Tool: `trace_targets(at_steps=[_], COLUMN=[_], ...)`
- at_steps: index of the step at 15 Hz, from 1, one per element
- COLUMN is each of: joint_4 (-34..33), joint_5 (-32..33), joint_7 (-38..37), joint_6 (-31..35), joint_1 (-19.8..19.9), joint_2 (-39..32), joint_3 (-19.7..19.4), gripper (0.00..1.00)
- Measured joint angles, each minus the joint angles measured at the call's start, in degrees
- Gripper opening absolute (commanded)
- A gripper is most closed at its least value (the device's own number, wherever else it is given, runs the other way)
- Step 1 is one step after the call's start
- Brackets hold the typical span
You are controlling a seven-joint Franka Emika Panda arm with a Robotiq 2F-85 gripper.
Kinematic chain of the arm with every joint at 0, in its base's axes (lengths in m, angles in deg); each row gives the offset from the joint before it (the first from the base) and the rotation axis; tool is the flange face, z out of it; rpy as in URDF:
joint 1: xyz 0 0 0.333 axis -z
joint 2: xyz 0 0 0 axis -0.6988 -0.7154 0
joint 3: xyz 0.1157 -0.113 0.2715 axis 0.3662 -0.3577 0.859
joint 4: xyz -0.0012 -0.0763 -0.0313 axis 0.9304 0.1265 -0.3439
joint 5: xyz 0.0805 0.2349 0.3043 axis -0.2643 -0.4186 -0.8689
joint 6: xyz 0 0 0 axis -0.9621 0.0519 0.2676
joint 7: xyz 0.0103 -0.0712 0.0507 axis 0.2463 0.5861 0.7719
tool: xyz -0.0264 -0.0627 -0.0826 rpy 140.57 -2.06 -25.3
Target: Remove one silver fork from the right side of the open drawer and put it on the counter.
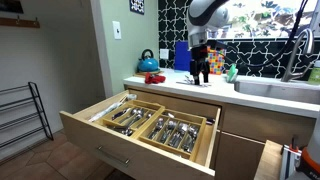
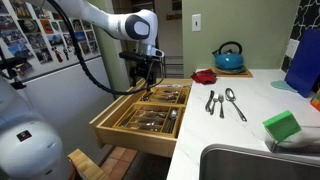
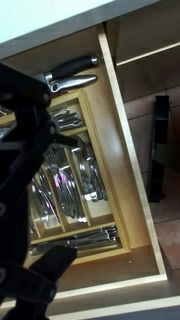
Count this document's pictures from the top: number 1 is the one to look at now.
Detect kitchen window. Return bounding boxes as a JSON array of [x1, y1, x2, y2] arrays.
[[213, 0, 319, 40]]

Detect patterned tile wall art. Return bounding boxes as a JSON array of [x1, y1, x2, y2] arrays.
[[129, 0, 146, 16]]

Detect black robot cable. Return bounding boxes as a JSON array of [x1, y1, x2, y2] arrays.
[[208, 0, 309, 68]]

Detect black metal shoe rack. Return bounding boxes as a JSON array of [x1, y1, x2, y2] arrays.
[[0, 81, 54, 149]]

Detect colourful checkered box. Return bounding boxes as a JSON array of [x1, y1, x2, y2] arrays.
[[206, 46, 227, 76]]

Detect open wooden drawer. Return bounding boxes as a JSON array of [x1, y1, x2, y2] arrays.
[[59, 89, 223, 180]]

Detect silver kitchen utensil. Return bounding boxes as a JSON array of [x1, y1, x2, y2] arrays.
[[107, 124, 134, 137]]

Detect wooden coat hook rail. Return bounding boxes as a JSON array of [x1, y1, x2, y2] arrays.
[[0, 16, 41, 29]]

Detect grey robot mounting stand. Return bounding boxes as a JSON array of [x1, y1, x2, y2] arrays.
[[279, 134, 303, 180]]

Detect wooden board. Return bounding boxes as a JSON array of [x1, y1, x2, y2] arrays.
[[253, 139, 284, 180]]

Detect white wall outlet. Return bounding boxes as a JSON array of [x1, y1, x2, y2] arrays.
[[159, 48, 170, 60]]

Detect silver dinner fork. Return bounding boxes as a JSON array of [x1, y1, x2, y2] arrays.
[[168, 122, 189, 148]]

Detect green soap bottle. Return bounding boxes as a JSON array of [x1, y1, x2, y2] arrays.
[[308, 59, 320, 84]]

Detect wide wooden cutlery tray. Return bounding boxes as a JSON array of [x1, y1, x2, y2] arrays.
[[136, 108, 208, 162]]

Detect metal drawer handle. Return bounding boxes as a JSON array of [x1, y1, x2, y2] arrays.
[[96, 144, 131, 168]]

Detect silver cutlery pile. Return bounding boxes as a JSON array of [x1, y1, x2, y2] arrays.
[[175, 75, 212, 88]]

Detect wooden kitchen cabinet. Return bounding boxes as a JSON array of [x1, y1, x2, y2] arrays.
[[124, 84, 316, 180]]

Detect large silver spoon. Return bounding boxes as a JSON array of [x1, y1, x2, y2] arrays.
[[159, 119, 178, 144]]

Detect blue kettle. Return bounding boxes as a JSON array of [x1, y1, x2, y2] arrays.
[[137, 48, 160, 73]]

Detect silver serving spoon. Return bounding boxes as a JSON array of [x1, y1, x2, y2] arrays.
[[136, 111, 155, 129], [119, 108, 144, 125], [125, 109, 148, 129]]

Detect wooden utensil tray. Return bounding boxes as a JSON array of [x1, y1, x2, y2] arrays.
[[101, 99, 166, 139]]

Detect orange robot base ring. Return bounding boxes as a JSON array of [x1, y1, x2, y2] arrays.
[[295, 148, 320, 176]]

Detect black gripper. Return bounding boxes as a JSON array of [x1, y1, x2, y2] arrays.
[[189, 45, 212, 86]]

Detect red cloth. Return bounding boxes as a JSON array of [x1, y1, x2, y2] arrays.
[[144, 72, 167, 85]]

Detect white light switch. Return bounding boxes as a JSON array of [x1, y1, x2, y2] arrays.
[[112, 20, 123, 41]]

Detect wooden trivet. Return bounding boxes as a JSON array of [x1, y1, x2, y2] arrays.
[[134, 69, 164, 77]]

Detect dark framed picture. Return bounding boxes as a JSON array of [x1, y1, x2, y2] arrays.
[[0, 0, 24, 14]]

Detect steel sink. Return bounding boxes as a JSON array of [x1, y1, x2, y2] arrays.
[[234, 79, 320, 105]]

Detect silver kitchen faucet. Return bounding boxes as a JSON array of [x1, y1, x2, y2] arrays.
[[281, 28, 316, 83]]

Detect small silver spoon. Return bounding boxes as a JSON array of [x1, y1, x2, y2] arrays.
[[148, 117, 165, 140]]

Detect black handled knife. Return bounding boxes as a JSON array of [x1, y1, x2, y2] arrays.
[[111, 107, 133, 121]]

